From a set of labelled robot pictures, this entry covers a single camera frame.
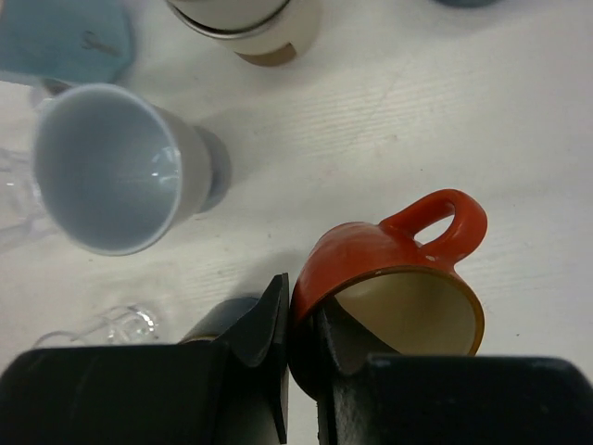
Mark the small blue cup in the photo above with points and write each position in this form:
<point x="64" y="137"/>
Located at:
<point x="220" y="318"/>

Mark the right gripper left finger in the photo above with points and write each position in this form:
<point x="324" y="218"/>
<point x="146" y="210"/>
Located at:
<point x="231" y="390"/>

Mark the clear glass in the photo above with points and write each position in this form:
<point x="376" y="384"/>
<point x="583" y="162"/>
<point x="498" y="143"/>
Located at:
<point x="118" y="326"/>
<point x="24" y="219"/>

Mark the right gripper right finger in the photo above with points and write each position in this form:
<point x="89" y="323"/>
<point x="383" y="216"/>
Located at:
<point x="373" y="396"/>

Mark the dark blue mug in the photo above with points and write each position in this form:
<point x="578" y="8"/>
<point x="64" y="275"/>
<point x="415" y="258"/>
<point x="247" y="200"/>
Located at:
<point x="466" y="3"/>

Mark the beige cup with brown band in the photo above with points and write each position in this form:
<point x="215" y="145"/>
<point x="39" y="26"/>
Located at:
<point x="262" y="33"/>

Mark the white upside-down cup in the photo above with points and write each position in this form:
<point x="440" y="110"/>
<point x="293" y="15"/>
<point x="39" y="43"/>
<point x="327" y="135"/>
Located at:
<point x="116" y="173"/>

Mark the orange cup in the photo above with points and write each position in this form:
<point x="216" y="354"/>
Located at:
<point x="397" y="278"/>

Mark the light blue mug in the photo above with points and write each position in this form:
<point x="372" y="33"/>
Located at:
<point x="73" y="42"/>

